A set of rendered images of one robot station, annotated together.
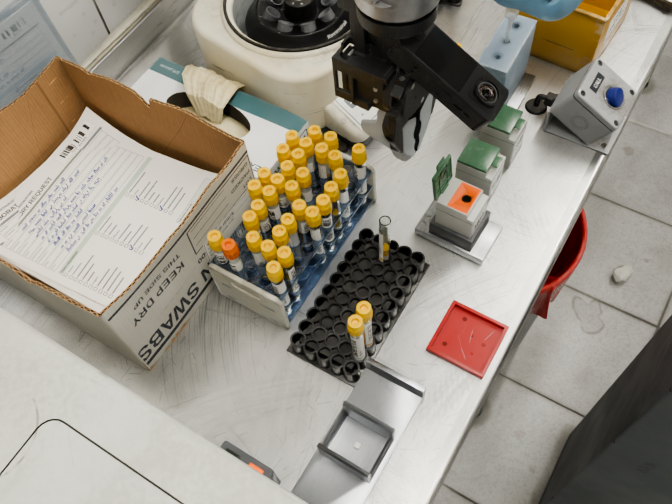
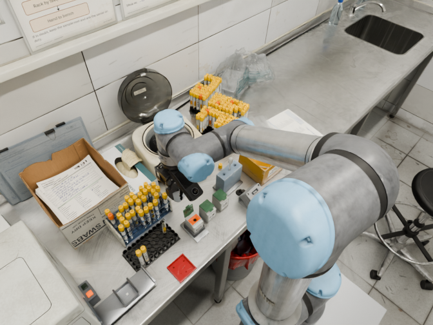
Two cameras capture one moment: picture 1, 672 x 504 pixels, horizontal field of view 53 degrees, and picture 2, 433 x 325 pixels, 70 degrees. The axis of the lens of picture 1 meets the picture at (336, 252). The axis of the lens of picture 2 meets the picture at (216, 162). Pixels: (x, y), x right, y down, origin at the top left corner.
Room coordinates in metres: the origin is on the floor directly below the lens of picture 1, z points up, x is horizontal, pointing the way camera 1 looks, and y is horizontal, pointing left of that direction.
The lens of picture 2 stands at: (-0.08, -0.24, 1.85)
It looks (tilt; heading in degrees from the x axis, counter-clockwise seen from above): 50 degrees down; 4
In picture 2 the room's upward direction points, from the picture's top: 3 degrees clockwise
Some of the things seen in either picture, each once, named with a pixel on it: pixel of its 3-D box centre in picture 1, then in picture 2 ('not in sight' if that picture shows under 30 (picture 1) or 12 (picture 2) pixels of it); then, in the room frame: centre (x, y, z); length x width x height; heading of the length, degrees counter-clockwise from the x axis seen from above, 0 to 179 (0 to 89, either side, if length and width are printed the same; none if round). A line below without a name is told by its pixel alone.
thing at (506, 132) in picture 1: (501, 135); (220, 200); (0.53, -0.23, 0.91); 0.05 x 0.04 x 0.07; 51
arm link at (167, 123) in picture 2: not in sight; (170, 133); (0.47, -0.09, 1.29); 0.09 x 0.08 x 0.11; 41
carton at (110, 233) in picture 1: (102, 208); (79, 190); (0.47, 0.26, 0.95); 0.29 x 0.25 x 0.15; 51
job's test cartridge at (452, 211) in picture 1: (460, 212); (194, 223); (0.41, -0.15, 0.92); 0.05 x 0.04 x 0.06; 50
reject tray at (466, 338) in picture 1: (467, 338); (182, 267); (0.28, -0.13, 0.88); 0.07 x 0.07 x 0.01; 51
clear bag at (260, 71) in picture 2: not in sight; (257, 66); (1.35, -0.34, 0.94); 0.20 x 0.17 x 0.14; 113
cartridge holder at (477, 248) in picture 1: (458, 225); (194, 227); (0.41, -0.15, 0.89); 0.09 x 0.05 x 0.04; 50
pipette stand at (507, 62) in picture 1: (501, 70); (228, 178); (0.62, -0.25, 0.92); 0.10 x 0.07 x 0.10; 143
